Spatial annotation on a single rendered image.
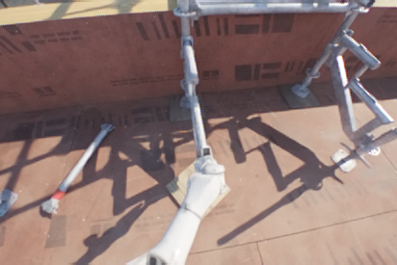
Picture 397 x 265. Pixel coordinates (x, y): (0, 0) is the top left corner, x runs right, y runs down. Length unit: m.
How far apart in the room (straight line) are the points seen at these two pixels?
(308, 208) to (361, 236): 0.33
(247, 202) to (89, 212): 1.00
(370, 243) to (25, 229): 2.08
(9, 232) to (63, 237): 0.35
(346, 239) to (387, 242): 0.26
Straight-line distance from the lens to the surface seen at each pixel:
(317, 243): 1.33
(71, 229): 1.34
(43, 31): 1.44
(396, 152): 2.03
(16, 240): 1.54
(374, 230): 1.57
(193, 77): 0.85
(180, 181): 1.14
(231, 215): 1.14
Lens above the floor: 1.12
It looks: 58 degrees down
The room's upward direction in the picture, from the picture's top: 1 degrees clockwise
